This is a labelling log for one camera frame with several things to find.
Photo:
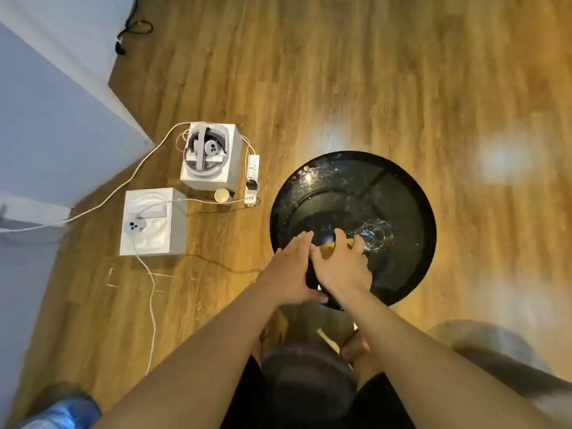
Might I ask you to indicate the person's left hand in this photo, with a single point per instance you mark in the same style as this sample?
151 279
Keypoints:
290 272

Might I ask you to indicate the person's right hand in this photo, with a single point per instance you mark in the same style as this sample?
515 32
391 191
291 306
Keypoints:
344 272

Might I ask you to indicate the black gold shaker lid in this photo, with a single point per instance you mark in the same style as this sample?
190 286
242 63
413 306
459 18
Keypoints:
320 238

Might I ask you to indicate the clear footed glass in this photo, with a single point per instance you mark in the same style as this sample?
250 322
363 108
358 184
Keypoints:
380 234

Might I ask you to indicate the person's left forearm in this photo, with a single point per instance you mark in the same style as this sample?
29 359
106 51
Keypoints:
187 370

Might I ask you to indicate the person's right forearm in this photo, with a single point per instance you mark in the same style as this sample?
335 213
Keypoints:
438 370

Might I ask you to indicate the person's right leg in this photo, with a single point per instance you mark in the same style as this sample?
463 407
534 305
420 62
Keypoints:
355 352

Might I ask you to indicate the small paper cup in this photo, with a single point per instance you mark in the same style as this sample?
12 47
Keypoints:
221 196

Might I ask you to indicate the round black glass side table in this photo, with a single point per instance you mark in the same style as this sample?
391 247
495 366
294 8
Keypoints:
348 192

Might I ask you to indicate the black charger plug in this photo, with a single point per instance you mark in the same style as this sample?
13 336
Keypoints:
252 183

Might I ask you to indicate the white power strip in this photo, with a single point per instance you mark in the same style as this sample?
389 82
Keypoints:
254 165

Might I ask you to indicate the white moulded tray box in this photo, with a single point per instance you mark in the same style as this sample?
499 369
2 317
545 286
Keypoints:
174 236

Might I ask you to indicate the black shorts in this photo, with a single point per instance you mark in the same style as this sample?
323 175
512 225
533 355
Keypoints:
384 406

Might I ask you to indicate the white box with headset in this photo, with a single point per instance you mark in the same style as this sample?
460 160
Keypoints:
194 163

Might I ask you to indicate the blue cloth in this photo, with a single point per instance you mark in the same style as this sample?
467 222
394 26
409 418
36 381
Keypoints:
62 411

